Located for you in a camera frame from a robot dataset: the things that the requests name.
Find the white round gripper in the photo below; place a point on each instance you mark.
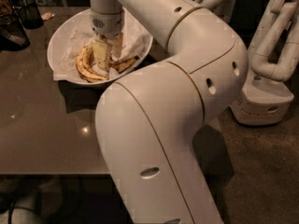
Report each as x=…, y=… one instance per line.
x=107, y=23

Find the spotted yellow banana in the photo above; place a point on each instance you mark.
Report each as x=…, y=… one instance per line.
x=121, y=66
x=84, y=68

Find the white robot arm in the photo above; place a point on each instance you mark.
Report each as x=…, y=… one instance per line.
x=146, y=121

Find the white paper bowl liner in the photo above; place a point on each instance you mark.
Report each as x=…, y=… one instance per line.
x=71, y=58

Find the white ceramic bowl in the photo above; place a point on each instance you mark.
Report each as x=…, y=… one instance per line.
x=76, y=33

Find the small wrapped candy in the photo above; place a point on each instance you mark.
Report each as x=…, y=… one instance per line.
x=47, y=16

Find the black mesh pen cup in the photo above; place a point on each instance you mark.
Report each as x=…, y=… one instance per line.
x=29, y=14

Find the dark container at left edge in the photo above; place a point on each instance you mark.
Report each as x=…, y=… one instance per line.
x=12, y=34

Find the white robot mobile base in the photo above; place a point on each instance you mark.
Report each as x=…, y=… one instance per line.
x=261, y=102

